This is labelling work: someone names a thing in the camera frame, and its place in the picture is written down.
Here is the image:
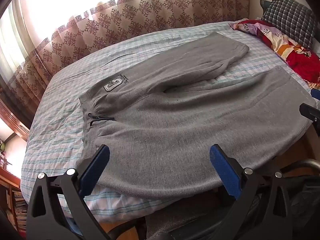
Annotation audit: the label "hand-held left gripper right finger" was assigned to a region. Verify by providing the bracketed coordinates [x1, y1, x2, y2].
[210, 144, 298, 240]

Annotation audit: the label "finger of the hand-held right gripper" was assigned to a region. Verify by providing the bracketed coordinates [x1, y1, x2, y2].
[299, 102, 320, 130]

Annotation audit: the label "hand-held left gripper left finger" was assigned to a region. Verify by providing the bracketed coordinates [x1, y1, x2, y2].
[25, 144, 110, 240]

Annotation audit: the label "grey sweat pants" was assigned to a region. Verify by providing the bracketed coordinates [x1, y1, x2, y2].
[79, 32, 314, 202]

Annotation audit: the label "bed with plaid sheet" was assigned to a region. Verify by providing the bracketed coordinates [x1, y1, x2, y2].
[20, 21, 313, 223]

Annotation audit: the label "colourful floral blanket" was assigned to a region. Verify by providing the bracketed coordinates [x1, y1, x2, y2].
[229, 19, 320, 90]

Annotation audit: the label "wooden bookshelf with books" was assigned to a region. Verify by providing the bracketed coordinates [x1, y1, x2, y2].
[0, 167, 28, 233]

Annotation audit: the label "person's black jacket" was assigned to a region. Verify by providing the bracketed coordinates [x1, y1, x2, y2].
[282, 170, 320, 240]

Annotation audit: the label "dark plaid pillow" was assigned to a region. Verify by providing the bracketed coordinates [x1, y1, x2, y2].
[261, 0, 317, 48]

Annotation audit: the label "patterned beige curtain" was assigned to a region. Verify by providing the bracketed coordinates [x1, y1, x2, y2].
[0, 0, 250, 140]

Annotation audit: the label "metal chair frame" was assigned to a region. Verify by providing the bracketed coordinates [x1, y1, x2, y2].
[285, 159, 320, 172]

